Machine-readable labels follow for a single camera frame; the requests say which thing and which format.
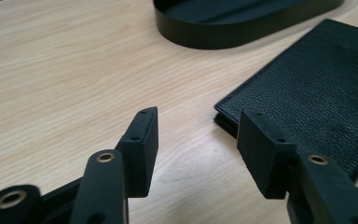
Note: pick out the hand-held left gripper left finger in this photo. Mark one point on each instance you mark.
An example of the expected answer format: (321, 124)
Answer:
(141, 155)

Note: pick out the black oval tray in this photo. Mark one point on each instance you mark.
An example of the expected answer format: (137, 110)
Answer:
(230, 29)

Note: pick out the black textured leather wallet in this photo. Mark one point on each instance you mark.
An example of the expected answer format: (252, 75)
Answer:
(317, 93)

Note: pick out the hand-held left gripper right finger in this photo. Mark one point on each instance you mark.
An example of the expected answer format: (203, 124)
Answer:
(261, 155)

